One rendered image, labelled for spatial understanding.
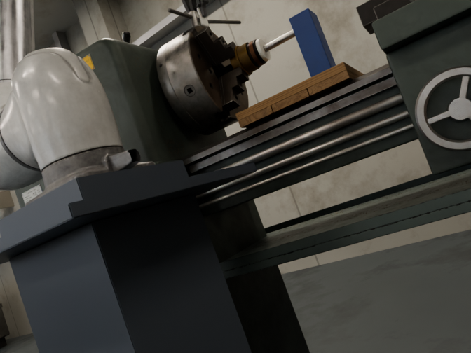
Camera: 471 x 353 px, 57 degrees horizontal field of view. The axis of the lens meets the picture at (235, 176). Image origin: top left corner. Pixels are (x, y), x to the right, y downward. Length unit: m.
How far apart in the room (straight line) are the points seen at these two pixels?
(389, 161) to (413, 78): 2.35
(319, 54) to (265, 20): 2.46
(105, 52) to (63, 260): 0.71
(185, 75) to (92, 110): 0.49
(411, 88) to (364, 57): 2.38
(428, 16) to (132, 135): 0.77
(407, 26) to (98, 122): 0.60
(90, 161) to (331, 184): 2.77
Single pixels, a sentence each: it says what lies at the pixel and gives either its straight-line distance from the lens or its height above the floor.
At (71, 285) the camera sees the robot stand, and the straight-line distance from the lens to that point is 0.75.
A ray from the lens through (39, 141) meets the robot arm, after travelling 0.82.
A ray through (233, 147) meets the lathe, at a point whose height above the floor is 0.83.
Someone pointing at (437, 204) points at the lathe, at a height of 0.55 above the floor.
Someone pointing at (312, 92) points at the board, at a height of 0.87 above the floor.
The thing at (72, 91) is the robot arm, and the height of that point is 0.96.
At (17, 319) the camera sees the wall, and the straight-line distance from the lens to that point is 7.09.
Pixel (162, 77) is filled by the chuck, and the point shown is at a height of 1.10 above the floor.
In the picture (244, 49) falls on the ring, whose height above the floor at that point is 1.10.
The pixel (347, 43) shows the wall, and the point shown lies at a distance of 3.36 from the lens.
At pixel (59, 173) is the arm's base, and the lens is 0.80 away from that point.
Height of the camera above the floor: 0.68
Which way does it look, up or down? 4 degrees up
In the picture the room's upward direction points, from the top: 20 degrees counter-clockwise
